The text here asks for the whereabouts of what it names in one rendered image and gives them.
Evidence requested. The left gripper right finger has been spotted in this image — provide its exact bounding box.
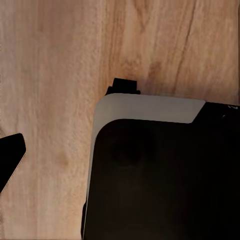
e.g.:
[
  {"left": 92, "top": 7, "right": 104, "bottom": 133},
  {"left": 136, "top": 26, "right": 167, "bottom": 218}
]
[{"left": 224, "top": 132, "right": 240, "bottom": 172}]

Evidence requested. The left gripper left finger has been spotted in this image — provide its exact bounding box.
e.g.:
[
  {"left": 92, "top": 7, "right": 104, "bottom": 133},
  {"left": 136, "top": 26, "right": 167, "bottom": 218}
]
[{"left": 0, "top": 133, "right": 26, "bottom": 193}]

